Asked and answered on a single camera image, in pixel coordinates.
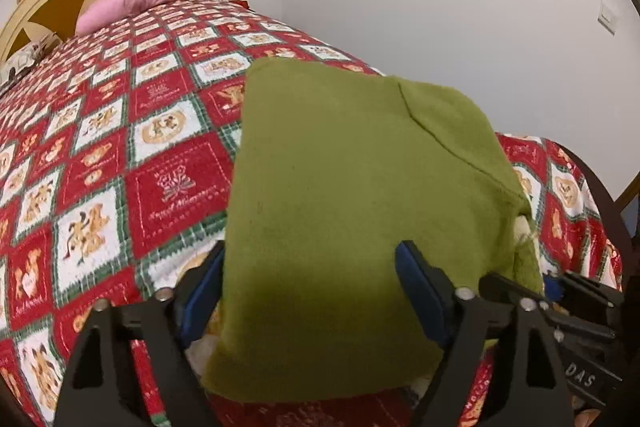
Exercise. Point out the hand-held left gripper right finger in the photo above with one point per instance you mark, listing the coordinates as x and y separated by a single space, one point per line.
415 284

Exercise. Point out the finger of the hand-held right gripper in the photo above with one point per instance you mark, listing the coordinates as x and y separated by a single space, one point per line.
585 292
507 288

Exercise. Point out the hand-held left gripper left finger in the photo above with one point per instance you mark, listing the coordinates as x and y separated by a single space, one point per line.
196 312

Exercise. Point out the green knit sweater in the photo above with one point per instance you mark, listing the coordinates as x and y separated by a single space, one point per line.
350 187

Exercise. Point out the dark wooden footboard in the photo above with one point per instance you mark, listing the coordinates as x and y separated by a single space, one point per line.
607 207

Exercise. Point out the red printed bear blanket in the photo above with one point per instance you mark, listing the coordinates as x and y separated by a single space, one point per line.
165 187

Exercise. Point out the white grey patterned pillow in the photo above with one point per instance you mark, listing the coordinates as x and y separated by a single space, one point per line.
27 59

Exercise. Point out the pink pillow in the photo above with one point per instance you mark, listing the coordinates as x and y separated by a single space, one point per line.
130 4

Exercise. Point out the white wall switch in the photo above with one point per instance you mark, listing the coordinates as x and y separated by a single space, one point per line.
608 13

